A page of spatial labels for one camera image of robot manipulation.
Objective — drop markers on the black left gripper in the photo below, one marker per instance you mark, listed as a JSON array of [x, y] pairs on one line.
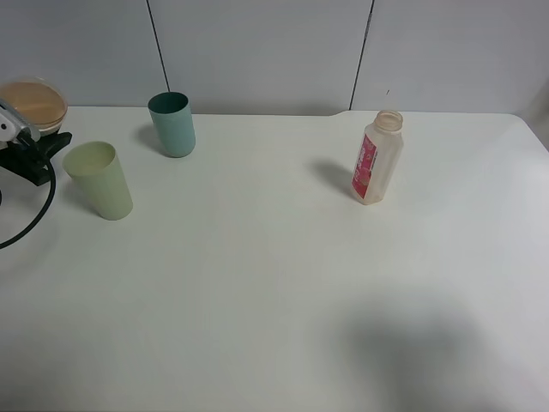
[[29, 163]]

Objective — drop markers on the blue-sleeved clear cup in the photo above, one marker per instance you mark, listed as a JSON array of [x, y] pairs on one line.
[[40, 103]]

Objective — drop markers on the pink-labelled plastic drink bottle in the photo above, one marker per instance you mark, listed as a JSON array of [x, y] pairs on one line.
[[378, 155]]

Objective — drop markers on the light green plastic cup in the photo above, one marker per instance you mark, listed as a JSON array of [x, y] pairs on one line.
[[96, 170]]

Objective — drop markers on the teal green plastic cup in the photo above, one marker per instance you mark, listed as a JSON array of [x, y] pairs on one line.
[[172, 119]]

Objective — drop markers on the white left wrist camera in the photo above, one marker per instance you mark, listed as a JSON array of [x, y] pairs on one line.
[[13, 124]]

